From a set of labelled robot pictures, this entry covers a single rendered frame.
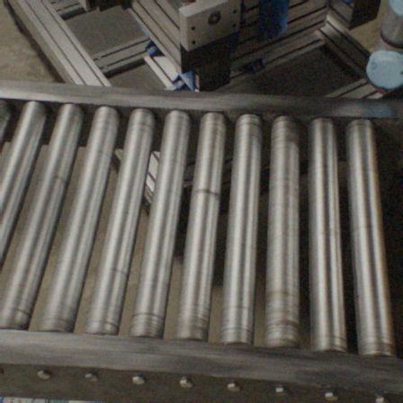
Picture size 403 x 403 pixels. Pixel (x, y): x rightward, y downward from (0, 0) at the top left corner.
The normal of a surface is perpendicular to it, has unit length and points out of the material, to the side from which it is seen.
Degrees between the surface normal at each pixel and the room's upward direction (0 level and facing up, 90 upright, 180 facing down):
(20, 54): 0
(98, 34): 0
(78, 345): 0
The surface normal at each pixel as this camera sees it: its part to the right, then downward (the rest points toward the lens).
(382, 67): -0.43, 0.72
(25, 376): -0.08, 0.79
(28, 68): -0.01, -0.61
